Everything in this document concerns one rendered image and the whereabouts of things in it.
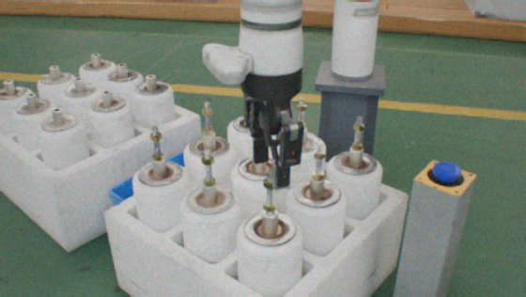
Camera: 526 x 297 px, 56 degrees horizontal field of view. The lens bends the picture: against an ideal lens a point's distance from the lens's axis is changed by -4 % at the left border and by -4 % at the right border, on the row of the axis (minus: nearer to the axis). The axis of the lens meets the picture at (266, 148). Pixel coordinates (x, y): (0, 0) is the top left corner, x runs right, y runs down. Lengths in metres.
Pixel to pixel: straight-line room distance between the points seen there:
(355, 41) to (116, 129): 0.53
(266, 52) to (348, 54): 0.53
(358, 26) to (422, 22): 1.49
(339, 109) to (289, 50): 0.55
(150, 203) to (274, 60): 0.38
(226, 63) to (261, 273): 0.32
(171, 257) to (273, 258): 0.18
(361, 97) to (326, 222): 0.39
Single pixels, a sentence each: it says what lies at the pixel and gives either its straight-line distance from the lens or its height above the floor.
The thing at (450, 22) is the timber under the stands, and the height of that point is 0.07.
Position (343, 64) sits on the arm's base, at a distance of 1.11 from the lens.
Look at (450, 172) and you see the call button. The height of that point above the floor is 0.33.
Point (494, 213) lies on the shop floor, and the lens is 1.30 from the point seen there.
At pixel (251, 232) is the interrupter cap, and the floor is 0.25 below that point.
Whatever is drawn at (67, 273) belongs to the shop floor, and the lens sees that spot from 1.11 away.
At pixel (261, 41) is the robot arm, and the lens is 0.58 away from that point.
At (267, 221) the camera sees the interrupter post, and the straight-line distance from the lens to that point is 0.72.
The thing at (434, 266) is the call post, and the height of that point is 0.18.
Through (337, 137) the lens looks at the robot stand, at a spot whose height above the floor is 0.17.
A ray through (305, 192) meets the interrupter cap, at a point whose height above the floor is 0.25.
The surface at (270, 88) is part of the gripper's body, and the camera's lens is 0.59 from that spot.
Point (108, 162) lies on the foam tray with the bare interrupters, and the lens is 1.11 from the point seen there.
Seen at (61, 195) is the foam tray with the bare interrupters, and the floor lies 0.14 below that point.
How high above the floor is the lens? 0.72
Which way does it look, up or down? 30 degrees down
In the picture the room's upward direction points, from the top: straight up
